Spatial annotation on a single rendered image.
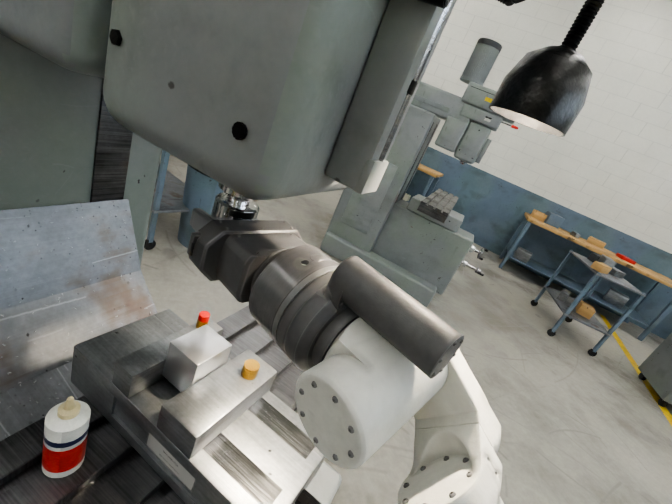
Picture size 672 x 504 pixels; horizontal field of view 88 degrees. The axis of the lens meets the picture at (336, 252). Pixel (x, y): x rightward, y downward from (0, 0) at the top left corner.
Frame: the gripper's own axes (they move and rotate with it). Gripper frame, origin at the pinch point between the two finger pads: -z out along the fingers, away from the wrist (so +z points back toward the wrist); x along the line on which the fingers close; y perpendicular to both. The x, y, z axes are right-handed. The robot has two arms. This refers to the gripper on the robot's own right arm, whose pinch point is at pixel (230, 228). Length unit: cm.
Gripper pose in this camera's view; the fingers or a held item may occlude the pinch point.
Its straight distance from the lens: 40.5
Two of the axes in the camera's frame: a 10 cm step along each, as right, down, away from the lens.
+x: -6.5, 0.6, -7.6
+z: 6.7, 5.1, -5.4
